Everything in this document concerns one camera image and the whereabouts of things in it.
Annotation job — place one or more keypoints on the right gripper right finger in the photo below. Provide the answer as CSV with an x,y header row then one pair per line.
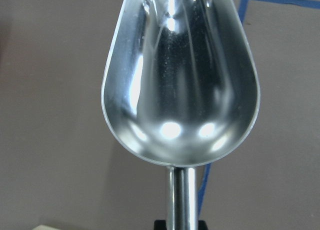
x,y
202,225

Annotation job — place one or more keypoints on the silver metal ice scoop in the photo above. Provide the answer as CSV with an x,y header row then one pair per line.
x,y
180,90

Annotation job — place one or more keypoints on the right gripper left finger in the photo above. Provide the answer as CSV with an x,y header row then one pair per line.
x,y
160,224

